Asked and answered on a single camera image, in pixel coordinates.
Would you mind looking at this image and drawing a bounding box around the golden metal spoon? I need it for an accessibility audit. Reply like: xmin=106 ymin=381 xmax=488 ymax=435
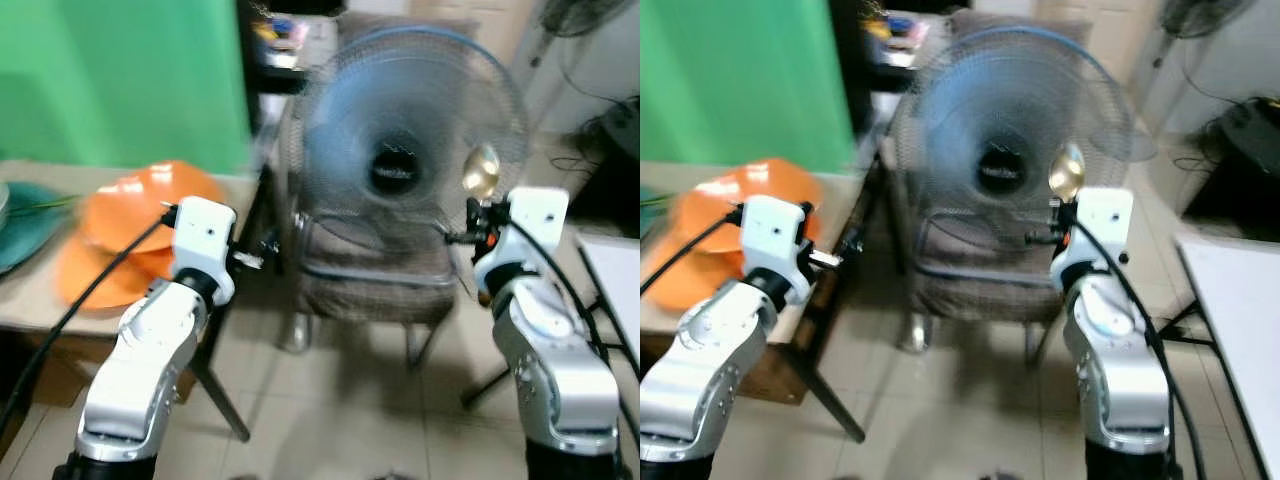
xmin=1046 ymin=142 xmax=1089 ymax=205
xmin=461 ymin=142 xmax=504 ymax=205

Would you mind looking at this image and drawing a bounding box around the brown checked chair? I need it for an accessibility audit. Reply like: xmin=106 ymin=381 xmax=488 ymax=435
xmin=878 ymin=8 xmax=1083 ymax=369
xmin=278 ymin=10 xmax=483 ymax=373

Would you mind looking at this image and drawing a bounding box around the large blue-bladed floor fan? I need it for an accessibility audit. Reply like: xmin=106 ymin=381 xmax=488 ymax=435
xmin=884 ymin=24 xmax=1139 ymax=263
xmin=288 ymin=24 xmax=533 ymax=263

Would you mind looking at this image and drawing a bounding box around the orange plastic plate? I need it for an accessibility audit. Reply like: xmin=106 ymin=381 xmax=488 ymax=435
xmin=78 ymin=160 xmax=231 ymax=256
xmin=640 ymin=230 xmax=746 ymax=313
xmin=664 ymin=156 xmax=825 ymax=255
xmin=54 ymin=235 xmax=179 ymax=311

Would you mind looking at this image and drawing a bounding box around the white folding table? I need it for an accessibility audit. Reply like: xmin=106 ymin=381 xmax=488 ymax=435
xmin=1172 ymin=230 xmax=1280 ymax=480
xmin=574 ymin=230 xmax=641 ymax=386

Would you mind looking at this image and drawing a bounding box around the black bag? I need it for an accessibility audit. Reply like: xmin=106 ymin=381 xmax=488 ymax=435
xmin=1182 ymin=94 xmax=1280 ymax=233
xmin=568 ymin=94 xmax=641 ymax=239

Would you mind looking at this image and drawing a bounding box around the teal plate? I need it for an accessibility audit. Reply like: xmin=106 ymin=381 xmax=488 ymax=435
xmin=0 ymin=181 xmax=79 ymax=277
xmin=640 ymin=188 xmax=669 ymax=239

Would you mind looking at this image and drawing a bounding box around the beige table with black legs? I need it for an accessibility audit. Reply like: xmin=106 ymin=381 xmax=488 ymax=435
xmin=0 ymin=158 xmax=283 ymax=443
xmin=640 ymin=158 xmax=873 ymax=446

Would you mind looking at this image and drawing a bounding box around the green backdrop screen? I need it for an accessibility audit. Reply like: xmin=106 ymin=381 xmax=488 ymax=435
xmin=640 ymin=0 xmax=859 ymax=175
xmin=0 ymin=0 xmax=253 ymax=173

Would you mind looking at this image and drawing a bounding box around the dark cluttered shelf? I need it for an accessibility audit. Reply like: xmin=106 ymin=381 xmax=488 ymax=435
xmin=830 ymin=0 xmax=953 ymax=99
xmin=238 ymin=0 xmax=343 ymax=99

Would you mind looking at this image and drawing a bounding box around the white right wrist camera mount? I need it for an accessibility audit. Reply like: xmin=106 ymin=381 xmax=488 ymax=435
xmin=472 ymin=186 xmax=571 ymax=293
xmin=1050 ymin=186 xmax=1137 ymax=293

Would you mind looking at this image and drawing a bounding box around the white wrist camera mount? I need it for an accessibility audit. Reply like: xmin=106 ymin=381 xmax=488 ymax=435
xmin=740 ymin=194 xmax=817 ymax=307
xmin=1050 ymin=186 xmax=1137 ymax=293
xmin=472 ymin=186 xmax=571 ymax=293
xmin=168 ymin=196 xmax=240 ymax=304

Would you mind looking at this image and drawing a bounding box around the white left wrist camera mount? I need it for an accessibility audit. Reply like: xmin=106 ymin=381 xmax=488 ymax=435
xmin=740 ymin=194 xmax=817 ymax=307
xmin=168 ymin=196 xmax=240 ymax=304

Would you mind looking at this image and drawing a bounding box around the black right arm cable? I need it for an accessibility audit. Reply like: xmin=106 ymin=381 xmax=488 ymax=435
xmin=1072 ymin=218 xmax=1211 ymax=480
xmin=505 ymin=215 xmax=641 ymax=441

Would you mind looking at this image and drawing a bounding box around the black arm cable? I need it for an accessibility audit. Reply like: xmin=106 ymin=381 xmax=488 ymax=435
xmin=505 ymin=215 xmax=641 ymax=441
xmin=1072 ymin=218 xmax=1211 ymax=480
xmin=0 ymin=203 xmax=181 ymax=433
xmin=640 ymin=203 xmax=749 ymax=297

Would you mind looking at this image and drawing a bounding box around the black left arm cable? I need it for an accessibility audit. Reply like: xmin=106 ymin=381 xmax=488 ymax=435
xmin=0 ymin=203 xmax=181 ymax=433
xmin=640 ymin=203 xmax=749 ymax=297

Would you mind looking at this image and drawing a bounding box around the grey pedestal fan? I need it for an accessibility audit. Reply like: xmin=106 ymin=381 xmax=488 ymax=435
xmin=528 ymin=0 xmax=633 ymax=69
xmin=1140 ymin=0 xmax=1259 ymax=71

